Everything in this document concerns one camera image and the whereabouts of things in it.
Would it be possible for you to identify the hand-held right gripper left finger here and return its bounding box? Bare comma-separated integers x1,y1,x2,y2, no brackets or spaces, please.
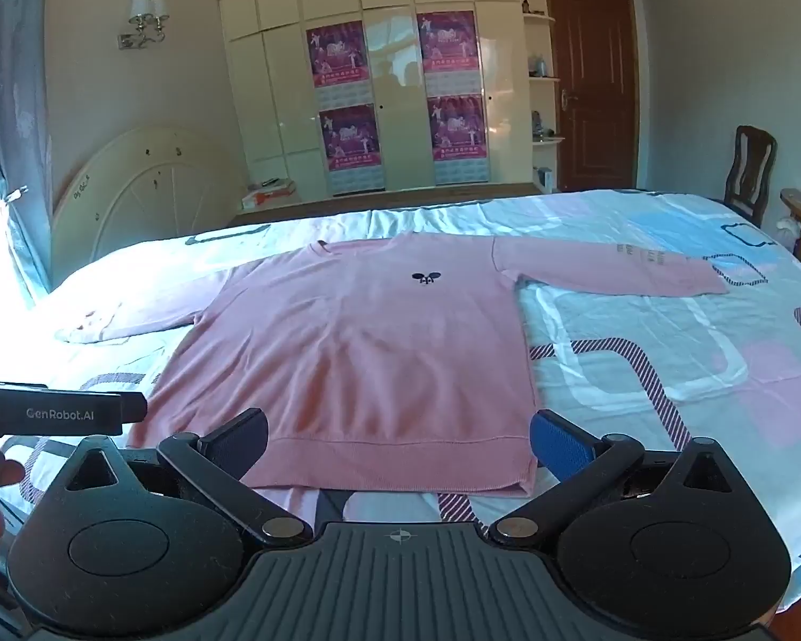
61,407,313,549

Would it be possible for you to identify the brown wooden door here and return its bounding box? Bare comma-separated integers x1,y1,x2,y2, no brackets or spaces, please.
546,0,642,192

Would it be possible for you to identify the patterned bedsheet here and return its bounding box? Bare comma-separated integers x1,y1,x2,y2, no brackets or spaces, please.
0,187,801,615

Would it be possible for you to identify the white round headboard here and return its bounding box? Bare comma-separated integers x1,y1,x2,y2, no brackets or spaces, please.
52,123,241,282

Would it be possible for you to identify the blue curtain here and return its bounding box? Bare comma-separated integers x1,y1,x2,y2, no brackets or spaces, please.
0,0,56,311

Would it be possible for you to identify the wall lamp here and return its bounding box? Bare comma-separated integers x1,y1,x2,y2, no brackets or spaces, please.
118,0,172,52

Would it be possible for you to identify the pink sweater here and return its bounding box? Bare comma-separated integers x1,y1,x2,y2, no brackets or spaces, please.
57,230,732,499

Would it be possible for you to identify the stack of books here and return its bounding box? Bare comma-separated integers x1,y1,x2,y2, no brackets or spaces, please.
242,177,299,209

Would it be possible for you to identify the corner shelf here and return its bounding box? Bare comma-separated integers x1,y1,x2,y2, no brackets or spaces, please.
516,0,567,194

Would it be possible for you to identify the pink wall poster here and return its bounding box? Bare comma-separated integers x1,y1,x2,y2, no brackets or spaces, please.
305,21,372,108
427,95,490,185
318,104,383,196
417,11,480,96

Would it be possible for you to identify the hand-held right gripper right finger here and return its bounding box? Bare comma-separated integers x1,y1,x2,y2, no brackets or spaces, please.
487,409,739,547

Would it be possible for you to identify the wooden chair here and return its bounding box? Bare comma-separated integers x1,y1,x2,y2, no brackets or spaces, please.
724,124,779,225

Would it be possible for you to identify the cream wardrobe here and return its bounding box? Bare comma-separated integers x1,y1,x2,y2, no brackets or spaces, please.
217,0,543,199

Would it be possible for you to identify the wooden bed frame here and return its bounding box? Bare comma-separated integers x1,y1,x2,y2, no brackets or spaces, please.
232,182,543,226

